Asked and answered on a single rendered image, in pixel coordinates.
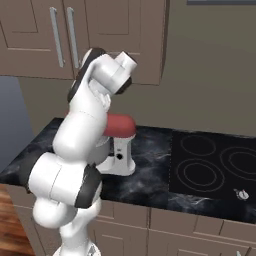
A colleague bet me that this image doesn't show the silver cupboard door handle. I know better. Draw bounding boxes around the silver cupboard door handle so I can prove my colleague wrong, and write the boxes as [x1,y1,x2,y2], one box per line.
[66,6,81,70]
[49,6,65,69]

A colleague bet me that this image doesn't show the red stand mixer head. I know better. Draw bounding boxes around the red stand mixer head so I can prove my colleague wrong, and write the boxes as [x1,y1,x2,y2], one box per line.
[102,112,137,139]

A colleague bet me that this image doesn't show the dark range hood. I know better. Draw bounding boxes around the dark range hood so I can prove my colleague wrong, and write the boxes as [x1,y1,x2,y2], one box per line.
[186,0,256,6]

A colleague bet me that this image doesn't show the brown drawer front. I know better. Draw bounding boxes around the brown drawer front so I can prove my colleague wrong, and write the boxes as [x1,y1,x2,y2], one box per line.
[194,214,225,238]
[95,199,150,231]
[148,207,199,236]
[219,219,256,246]

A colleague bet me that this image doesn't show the silver mixer bowl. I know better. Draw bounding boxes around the silver mixer bowl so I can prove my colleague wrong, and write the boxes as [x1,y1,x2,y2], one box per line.
[89,137,112,166]

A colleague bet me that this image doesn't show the black hob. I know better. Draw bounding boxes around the black hob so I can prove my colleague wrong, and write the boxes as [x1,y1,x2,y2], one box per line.
[168,129,256,205]

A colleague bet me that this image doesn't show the white stand mixer base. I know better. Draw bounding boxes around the white stand mixer base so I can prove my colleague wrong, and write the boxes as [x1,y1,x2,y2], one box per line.
[96,134,137,177]

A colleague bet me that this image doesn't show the brown base cupboard side panel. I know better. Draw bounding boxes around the brown base cupboard side panel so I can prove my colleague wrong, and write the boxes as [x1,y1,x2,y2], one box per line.
[4,183,65,256]

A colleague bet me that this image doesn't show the silver hob knob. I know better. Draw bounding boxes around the silver hob knob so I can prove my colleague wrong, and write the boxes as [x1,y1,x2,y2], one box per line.
[233,188,250,201]

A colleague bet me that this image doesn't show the brown base cupboard door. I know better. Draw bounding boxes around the brown base cupboard door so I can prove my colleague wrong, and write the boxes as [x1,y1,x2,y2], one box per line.
[87,219,150,256]
[147,229,250,256]

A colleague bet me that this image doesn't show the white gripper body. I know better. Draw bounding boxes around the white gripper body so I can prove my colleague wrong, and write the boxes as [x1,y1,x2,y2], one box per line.
[94,87,112,113]

